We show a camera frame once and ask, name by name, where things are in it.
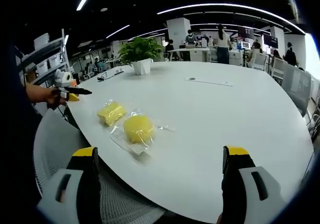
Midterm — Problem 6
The dark wall monitor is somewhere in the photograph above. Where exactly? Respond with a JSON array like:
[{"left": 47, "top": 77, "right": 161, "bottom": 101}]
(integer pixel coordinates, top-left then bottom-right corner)
[{"left": 262, "top": 34, "right": 279, "bottom": 49}]

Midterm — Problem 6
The white storage bin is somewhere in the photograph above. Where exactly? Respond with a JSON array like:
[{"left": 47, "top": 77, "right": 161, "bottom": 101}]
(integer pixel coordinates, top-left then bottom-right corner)
[
  {"left": 48, "top": 53, "right": 62, "bottom": 68},
  {"left": 35, "top": 60, "right": 49, "bottom": 75},
  {"left": 33, "top": 33, "right": 51, "bottom": 50}
]

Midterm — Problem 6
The round yellow silicone block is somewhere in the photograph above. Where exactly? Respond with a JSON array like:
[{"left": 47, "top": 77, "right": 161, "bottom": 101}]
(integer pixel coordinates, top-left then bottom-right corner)
[{"left": 109, "top": 110, "right": 176, "bottom": 157}]

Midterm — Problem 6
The green potted plant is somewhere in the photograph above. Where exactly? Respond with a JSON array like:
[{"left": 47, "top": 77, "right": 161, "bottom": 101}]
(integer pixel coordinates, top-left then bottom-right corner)
[{"left": 117, "top": 36, "right": 163, "bottom": 67}]

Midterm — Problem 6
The white mesh office chair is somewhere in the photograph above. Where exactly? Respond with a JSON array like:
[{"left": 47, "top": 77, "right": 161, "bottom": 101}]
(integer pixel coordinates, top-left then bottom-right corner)
[{"left": 281, "top": 65, "right": 313, "bottom": 118}]

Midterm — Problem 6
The white faceted plant pot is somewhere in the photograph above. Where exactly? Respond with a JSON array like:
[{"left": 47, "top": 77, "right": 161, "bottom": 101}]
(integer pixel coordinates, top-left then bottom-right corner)
[{"left": 131, "top": 58, "right": 152, "bottom": 76}]

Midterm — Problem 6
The rectangular yellow silicone block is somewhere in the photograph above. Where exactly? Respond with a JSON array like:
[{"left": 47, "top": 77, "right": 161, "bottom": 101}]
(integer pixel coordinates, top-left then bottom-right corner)
[{"left": 96, "top": 99, "right": 128, "bottom": 128}]

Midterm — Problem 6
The grey metal storage shelf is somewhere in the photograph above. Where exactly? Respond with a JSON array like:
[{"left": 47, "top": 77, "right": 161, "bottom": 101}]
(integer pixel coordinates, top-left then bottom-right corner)
[{"left": 15, "top": 28, "right": 72, "bottom": 90}]

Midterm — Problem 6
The person's left hand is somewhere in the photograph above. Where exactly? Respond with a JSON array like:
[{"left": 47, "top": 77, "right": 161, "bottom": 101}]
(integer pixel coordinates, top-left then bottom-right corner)
[{"left": 46, "top": 87, "right": 69, "bottom": 107}]

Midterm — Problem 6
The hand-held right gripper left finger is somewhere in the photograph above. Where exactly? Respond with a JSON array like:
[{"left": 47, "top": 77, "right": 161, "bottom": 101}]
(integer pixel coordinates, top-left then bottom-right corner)
[{"left": 36, "top": 146, "right": 102, "bottom": 224}]

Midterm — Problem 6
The long ceiling light strip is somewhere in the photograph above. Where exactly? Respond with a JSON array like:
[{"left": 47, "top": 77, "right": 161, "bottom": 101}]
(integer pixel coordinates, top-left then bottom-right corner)
[{"left": 156, "top": 3, "right": 306, "bottom": 34}]

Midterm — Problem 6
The white counter desk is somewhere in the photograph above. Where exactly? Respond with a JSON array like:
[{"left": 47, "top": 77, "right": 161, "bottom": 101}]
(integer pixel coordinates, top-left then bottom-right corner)
[{"left": 166, "top": 47, "right": 211, "bottom": 62}]

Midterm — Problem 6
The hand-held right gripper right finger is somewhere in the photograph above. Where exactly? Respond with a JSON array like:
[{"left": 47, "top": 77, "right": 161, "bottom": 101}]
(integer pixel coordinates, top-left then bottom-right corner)
[{"left": 220, "top": 145, "right": 288, "bottom": 224}]

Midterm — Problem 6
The grey mesh office chair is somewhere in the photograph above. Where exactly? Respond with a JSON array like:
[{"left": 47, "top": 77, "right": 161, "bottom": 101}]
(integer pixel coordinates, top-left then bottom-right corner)
[{"left": 33, "top": 108, "right": 166, "bottom": 224}]

